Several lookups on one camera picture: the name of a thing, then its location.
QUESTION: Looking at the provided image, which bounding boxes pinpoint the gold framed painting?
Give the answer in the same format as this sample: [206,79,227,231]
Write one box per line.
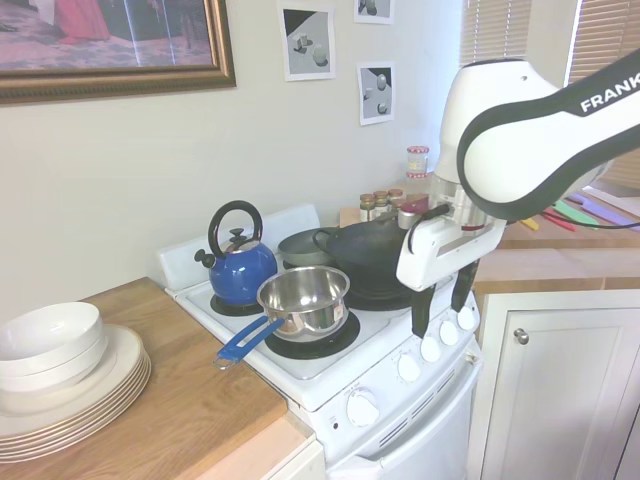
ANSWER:
[0,0,238,105]

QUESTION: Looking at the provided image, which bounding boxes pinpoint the paper print three solids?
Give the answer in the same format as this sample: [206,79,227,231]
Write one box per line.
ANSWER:
[356,61,397,128]

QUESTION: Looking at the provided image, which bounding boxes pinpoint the white cabinet with door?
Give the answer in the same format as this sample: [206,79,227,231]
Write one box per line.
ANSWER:
[469,287,640,480]

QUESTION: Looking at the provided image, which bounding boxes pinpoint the paper print cube and egg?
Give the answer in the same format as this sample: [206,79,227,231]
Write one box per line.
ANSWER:
[276,0,337,83]

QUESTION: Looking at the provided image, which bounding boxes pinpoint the glass jar red checked lid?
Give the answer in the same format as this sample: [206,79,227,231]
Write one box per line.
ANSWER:
[405,144,432,181]

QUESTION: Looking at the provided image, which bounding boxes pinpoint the green knife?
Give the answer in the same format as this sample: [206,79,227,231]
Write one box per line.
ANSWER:
[553,198,601,224]

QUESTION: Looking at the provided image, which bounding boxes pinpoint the steel saucepan blue handle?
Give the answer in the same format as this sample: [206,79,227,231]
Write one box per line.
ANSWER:
[213,266,351,371]

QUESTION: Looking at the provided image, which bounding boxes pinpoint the small paper still-life print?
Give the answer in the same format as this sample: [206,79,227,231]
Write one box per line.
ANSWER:
[353,0,395,25]

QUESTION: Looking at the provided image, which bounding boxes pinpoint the red knife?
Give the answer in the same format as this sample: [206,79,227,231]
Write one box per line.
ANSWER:
[539,208,576,234]

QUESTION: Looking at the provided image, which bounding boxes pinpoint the white ceramic bowl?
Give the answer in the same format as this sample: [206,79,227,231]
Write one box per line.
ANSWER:
[0,301,104,362]
[0,327,109,380]
[0,347,119,393]

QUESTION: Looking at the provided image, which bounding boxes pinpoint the wooden cutting board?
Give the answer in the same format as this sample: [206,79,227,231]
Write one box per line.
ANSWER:
[338,205,364,229]

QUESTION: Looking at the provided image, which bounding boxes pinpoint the black stove burner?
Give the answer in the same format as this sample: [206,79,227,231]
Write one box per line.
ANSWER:
[263,309,361,360]
[208,292,274,318]
[343,277,419,312]

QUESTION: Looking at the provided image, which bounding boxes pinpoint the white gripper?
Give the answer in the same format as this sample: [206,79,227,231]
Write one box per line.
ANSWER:
[396,214,508,338]

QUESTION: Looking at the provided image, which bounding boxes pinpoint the white plate gold rim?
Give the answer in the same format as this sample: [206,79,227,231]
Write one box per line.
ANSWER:
[0,361,151,452]
[0,349,149,440]
[0,355,150,446]
[0,373,153,464]
[0,367,152,458]
[0,323,148,434]

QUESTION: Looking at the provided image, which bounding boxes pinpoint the wooden window blind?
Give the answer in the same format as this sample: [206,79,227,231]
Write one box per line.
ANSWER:
[458,0,533,70]
[563,0,640,87]

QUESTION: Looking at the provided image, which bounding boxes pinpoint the black wok wooden handle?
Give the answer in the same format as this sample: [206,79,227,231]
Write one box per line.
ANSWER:
[312,194,432,294]

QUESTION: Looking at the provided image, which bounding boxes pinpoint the blue kettle black handle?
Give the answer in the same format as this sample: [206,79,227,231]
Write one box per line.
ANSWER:
[193,199,279,308]

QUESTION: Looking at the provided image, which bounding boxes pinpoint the white electric stove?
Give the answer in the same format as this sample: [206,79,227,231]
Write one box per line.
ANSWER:
[157,202,484,480]

